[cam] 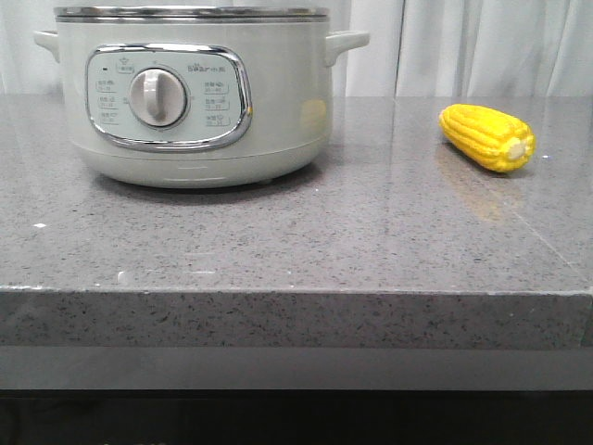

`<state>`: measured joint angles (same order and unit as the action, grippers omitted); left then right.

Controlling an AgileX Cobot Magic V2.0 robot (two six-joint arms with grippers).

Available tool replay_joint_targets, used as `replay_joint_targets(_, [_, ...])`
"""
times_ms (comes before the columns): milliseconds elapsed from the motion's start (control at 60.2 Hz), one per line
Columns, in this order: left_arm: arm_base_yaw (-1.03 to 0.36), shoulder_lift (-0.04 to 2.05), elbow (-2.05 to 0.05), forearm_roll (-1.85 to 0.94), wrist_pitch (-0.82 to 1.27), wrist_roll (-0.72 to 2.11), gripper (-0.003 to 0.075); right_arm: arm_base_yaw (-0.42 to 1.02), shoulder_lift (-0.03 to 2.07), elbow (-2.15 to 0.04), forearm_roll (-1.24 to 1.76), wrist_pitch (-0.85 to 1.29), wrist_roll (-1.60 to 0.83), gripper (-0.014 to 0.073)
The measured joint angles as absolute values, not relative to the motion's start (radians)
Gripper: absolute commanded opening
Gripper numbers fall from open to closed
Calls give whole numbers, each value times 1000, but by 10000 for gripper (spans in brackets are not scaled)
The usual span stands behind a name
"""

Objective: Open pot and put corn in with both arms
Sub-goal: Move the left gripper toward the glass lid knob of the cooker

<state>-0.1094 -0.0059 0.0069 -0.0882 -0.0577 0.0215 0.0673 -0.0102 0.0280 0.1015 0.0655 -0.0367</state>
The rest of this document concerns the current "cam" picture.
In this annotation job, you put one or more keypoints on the yellow corn cob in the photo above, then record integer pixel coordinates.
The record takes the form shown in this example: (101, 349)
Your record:
(497, 141)

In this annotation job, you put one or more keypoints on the glass pot lid steel rim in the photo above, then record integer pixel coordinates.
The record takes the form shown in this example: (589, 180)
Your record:
(189, 12)

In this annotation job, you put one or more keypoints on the pale green electric cooking pot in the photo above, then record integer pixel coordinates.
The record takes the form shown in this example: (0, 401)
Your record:
(198, 103)

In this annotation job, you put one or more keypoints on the white curtain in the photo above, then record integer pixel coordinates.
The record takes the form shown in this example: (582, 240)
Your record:
(417, 48)

